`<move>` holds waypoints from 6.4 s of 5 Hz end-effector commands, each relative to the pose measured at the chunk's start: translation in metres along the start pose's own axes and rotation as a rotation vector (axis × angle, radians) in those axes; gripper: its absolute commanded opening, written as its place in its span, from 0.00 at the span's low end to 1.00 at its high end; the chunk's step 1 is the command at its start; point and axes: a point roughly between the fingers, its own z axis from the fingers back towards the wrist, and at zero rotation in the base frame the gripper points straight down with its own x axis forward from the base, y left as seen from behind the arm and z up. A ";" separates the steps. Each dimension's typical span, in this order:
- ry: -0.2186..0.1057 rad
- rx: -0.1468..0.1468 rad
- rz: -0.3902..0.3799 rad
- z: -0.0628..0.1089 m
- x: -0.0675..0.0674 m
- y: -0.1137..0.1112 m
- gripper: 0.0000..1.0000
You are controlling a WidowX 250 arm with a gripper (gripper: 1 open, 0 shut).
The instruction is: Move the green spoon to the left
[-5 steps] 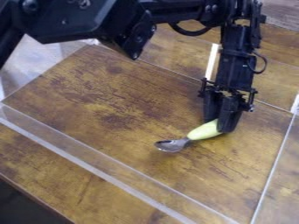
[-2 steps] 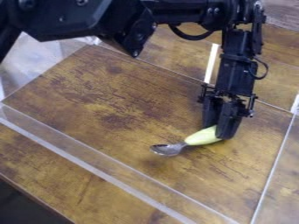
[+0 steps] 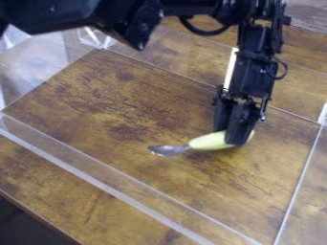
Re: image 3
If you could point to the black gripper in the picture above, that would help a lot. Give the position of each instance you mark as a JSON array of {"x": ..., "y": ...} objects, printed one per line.
[{"x": 242, "y": 98}]

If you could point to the green handled metal spoon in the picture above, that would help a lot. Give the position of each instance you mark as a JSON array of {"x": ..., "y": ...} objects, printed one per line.
[{"x": 209, "y": 142}]

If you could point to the clear acrylic enclosure wall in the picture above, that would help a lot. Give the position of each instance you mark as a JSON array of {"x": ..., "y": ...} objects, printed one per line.
[{"x": 75, "y": 163}]

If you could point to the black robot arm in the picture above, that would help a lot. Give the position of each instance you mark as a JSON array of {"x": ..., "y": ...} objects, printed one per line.
[{"x": 131, "y": 19}]

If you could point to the clear acrylic corner bracket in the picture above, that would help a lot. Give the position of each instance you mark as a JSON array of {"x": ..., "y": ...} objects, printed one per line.
[{"x": 95, "y": 38}]

